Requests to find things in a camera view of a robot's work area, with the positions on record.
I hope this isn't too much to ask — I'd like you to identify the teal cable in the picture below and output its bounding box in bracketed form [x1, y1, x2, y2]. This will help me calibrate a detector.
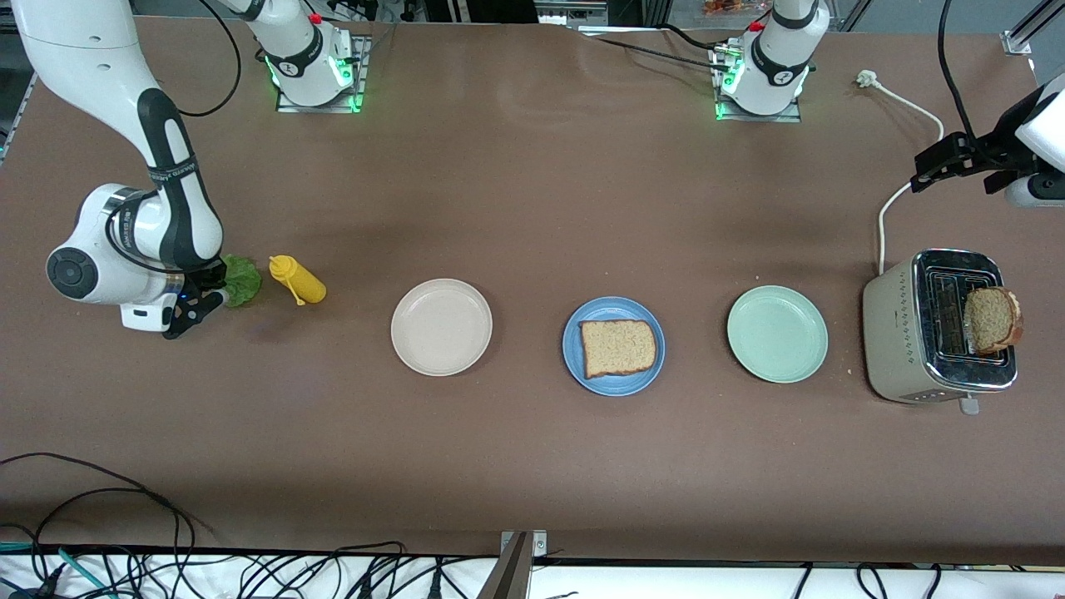
[0, 541, 117, 599]

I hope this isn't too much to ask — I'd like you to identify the white plate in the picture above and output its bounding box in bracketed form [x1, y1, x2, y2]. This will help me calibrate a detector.
[390, 278, 493, 378]

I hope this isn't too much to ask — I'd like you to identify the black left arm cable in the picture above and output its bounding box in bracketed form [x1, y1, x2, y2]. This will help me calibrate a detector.
[938, 0, 976, 138]

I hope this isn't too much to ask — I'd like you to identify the white toaster power cable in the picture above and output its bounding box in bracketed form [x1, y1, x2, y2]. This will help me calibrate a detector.
[856, 70, 946, 277]

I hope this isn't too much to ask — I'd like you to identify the green lettuce leaf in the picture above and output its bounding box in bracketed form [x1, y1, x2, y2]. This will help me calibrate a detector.
[218, 255, 264, 309]

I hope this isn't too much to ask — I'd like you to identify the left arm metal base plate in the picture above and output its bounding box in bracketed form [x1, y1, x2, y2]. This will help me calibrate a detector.
[714, 42, 804, 124]

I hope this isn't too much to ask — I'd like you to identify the yellow mustard squeeze bottle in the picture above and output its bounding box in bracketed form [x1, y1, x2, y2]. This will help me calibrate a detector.
[268, 255, 328, 306]

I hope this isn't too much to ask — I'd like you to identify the beige chrome toaster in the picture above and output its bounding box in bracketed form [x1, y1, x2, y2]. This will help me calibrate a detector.
[862, 248, 1019, 415]

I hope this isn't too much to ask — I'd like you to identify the brown bread slice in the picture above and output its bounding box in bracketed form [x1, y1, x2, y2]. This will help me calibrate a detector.
[579, 319, 658, 380]
[963, 286, 1025, 356]

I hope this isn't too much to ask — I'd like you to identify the black floor cable loop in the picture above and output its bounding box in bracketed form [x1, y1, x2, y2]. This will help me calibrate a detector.
[0, 453, 197, 599]
[32, 488, 182, 599]

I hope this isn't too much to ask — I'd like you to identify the blue plate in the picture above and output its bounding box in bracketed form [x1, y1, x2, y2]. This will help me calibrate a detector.
[562, 297, 666, 398]

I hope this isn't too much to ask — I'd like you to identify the metal frame bracket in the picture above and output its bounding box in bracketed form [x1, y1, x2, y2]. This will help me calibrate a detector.
[478, 530, 548, 599]

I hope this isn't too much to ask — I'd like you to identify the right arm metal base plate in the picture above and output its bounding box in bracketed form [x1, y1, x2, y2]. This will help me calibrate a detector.
[276, 33, 371, 115]

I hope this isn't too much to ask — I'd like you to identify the aluminium profile corner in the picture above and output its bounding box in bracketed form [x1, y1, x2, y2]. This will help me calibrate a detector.
[1003, 0, 1065, 56]

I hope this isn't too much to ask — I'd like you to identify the green plate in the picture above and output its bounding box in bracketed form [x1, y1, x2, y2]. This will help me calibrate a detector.
[726, 285, 830, 384]

